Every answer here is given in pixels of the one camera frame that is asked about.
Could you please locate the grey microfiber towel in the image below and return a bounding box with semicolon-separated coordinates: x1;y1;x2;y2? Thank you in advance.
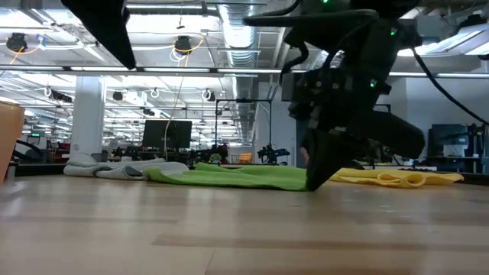
63;152;191;181

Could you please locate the black equipment rack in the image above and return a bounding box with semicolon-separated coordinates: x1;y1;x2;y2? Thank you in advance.
468;121;489;173

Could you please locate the green microfiber towel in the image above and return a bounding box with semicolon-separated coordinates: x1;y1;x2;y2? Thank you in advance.
143;162;318;192

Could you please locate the white building column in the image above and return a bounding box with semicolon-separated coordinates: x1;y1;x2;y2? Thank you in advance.
70;75;106;163

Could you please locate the yellow hanging cable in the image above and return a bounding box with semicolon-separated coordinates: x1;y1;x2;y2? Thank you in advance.
163;51;192;161

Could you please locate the yellow microfiber towel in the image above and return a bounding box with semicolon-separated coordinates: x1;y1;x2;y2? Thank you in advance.
329;167;465;189

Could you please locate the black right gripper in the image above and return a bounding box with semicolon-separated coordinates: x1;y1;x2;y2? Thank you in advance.
289;68;426;192

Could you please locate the black ceiling cord reel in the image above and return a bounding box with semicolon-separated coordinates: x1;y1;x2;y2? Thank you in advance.
173;34;193;55
5;32;28;53

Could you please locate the dark background monitor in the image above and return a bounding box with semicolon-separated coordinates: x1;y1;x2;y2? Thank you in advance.
430;123;470;158

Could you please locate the black desk monitor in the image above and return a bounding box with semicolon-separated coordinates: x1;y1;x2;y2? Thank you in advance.
141;119;193;150

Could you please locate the silver ventilation duct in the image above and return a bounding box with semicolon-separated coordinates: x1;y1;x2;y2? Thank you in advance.
218;3;257;115

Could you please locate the small grey cylinder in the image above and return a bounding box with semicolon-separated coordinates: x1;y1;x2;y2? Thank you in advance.
3;162;17;183

